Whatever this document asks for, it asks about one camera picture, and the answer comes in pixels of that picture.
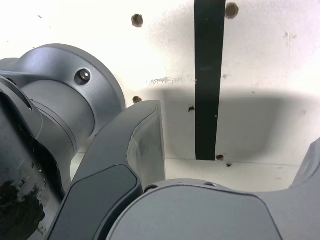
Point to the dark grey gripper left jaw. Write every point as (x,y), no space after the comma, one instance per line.
(105,175)

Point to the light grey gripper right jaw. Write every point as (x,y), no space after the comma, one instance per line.
(200,215)

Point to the black tape strip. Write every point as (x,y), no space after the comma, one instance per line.
(207,75)

